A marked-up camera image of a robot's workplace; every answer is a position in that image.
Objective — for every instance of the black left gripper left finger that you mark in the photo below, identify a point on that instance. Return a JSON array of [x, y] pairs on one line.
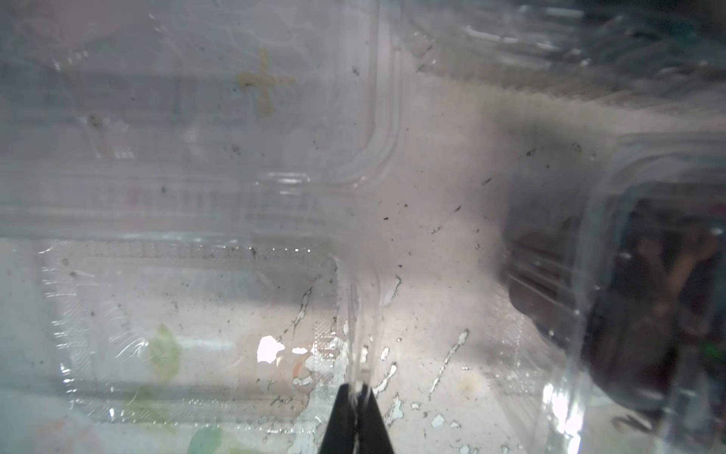
[[339, 435]]

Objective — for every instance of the clear clamshell container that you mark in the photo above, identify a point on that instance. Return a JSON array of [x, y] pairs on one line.
[[630, 292], [179, 182]]

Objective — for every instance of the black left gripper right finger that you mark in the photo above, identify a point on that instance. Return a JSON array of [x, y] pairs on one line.
[[371, 434]]

